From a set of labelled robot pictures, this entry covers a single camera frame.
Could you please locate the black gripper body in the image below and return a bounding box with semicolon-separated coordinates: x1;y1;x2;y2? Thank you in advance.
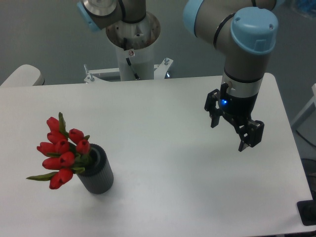
218;82;258;127

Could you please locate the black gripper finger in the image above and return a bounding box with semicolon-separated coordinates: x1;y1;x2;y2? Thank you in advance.
204;89;223;128
234;119;265;152

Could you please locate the red tulip bouquet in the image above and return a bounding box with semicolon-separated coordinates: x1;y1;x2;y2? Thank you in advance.
26;112;96;190

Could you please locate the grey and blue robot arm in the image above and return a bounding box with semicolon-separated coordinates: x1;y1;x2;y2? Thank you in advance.
77;0;281;151

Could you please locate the dark grey ribbed vase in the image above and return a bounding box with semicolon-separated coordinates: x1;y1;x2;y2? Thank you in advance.
77;144;114;194

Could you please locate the black device at table edge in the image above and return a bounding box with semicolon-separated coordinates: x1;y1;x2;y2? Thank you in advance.
297;200;316;226

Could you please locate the white chair corner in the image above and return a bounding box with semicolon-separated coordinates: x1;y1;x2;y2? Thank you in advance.
0;64;45;88

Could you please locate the black cable on pedestal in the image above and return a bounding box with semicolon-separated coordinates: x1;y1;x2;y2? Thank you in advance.
122;37;141;80

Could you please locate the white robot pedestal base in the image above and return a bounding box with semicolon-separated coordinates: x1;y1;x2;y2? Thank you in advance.
84;12;173;83

